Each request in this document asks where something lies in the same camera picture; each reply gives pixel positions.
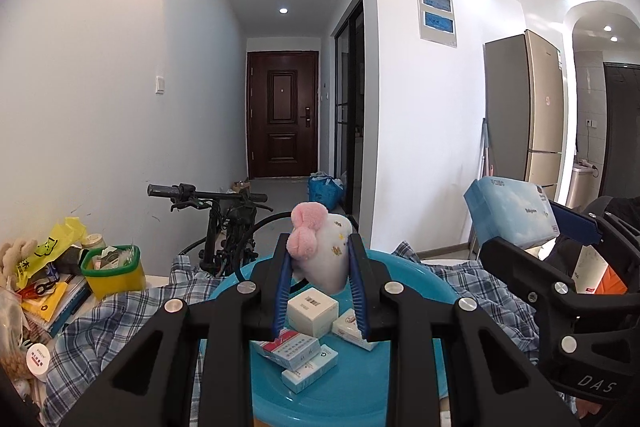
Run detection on steel refrigerator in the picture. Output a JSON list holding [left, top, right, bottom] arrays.
[[484, 30, 564, 200]]

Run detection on yellow plastic bag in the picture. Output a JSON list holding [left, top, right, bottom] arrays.
[[15, 217, 87, 291]]

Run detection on blue plastic basin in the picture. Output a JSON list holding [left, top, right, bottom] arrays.
[[199, 248, 461, 427]]

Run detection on pink white plush toy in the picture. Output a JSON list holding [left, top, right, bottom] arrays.
[[286, 202, 354, 295]]

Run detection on black bicycle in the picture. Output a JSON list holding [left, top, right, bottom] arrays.
[[146, 183, 291, 279]]

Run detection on beige stuffed animal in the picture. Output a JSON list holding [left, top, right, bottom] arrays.
[[0, 239, 38, 291]]

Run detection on yellow book stack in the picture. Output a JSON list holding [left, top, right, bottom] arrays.
[[22, 275, 92, 337]]

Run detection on white light switch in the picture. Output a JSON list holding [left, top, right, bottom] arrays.
[[155, 76, 165, 94]]

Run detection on white electrical panel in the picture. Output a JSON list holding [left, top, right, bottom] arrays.
[[418, 0, 457, 48]]

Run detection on pale green printed box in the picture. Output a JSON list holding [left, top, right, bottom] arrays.
[[281, 345, 338, 393]]

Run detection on blue wet wipes pack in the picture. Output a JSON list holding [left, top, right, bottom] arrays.
[[463, 176, 560, 249]]

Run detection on dark brown door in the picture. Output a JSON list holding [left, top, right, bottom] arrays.
[[246, 51, 319, 179]]

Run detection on white tissue pack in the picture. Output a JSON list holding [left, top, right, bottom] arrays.
[[332, 308, 378, 351]]

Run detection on clear zip bag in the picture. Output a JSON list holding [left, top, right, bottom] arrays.
[[0, 288, 30, 381]]

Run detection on beige white square box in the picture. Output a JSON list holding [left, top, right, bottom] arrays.
[[286, 287, 338, 338]]

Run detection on yellow green bin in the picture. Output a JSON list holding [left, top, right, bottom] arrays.
[[80, 245, 145, 300]]

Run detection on blue plaid cloth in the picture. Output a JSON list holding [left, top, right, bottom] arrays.
[[42, 255, 539, 426]]

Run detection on white round jar lid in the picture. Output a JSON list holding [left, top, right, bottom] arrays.
[[25, 343, 51, 383]]

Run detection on red white cigarette box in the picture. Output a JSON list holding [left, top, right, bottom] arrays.
[[252, 329, 320, 371]]

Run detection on blue shopping bag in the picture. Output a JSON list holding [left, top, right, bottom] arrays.
[[307, 172, 344, 211]]

